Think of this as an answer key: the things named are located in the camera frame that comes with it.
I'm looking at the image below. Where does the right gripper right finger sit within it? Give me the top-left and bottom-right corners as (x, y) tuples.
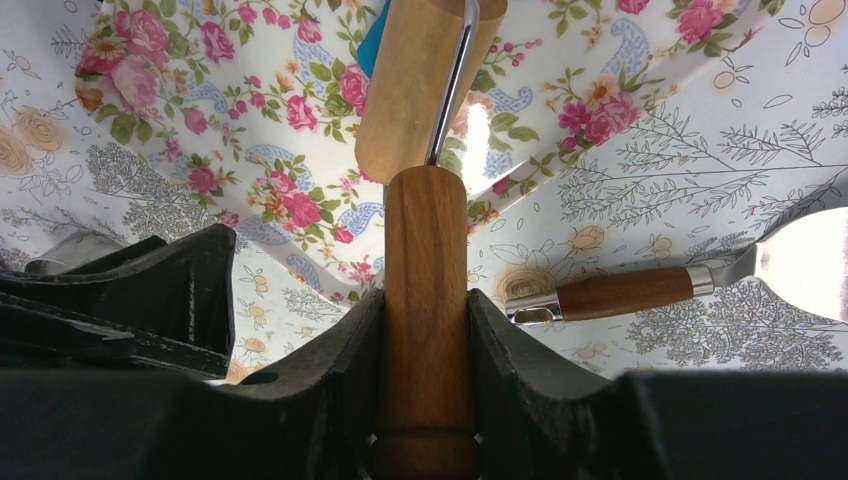
(468, 289), (847, 479)

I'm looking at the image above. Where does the metal scraper wooden handle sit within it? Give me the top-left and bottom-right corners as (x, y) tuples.
(505, 207), (847, 325)

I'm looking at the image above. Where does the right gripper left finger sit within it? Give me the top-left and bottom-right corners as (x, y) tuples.
(1, 290), (385, 479)

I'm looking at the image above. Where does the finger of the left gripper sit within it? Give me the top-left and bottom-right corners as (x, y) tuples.
(1, 224), (237, 379)

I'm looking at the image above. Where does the floral cutting board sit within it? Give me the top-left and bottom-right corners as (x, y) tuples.
(77, 1), (782, 303)

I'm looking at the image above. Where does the wooden rolling pin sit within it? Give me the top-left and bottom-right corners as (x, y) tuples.
(355, 1), (508, 479)

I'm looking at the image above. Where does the blue dough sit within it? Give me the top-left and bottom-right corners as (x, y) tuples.
(356, 0), (391, 78)

